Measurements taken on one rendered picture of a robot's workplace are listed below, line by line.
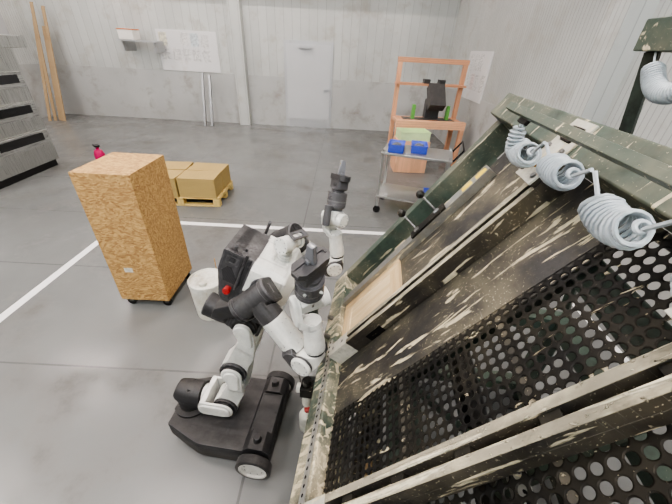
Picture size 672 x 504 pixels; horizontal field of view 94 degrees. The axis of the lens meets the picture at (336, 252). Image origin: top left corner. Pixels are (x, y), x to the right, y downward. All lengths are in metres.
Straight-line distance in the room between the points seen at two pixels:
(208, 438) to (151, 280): 1.48
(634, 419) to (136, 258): 2.95
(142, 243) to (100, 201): 0.40
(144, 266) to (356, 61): 8.31
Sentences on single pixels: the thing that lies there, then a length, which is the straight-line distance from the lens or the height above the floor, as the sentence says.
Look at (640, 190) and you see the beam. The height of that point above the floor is 1.86.
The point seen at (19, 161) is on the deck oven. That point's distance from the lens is 7.32.
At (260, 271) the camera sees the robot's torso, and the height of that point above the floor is 1.35.
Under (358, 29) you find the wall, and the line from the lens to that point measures 10.08.
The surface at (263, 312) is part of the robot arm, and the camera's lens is 1.11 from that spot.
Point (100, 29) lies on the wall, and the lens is 12.00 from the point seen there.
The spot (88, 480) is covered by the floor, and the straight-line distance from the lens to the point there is 2.53.
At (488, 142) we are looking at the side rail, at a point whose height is 1.74.
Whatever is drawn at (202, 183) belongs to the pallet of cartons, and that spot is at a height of 0.35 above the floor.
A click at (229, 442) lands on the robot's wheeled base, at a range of 2.15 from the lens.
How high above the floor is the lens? 2.06
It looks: 33 degrees down
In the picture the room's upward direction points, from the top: 3 degrees clockwise
